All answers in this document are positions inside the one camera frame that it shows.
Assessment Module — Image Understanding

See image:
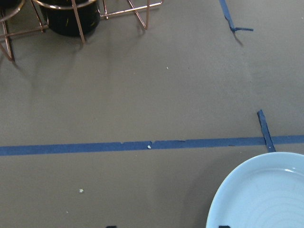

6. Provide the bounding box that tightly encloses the light blue plate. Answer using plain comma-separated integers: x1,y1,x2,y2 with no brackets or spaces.
206,152,304,228

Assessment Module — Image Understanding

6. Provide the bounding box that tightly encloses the dark wine bottle lower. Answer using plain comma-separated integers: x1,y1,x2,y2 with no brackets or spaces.
40,0,100,37

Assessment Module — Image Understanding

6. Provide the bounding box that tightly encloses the copper wire bottle rack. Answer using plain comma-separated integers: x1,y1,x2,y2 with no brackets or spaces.
0,0,163,62

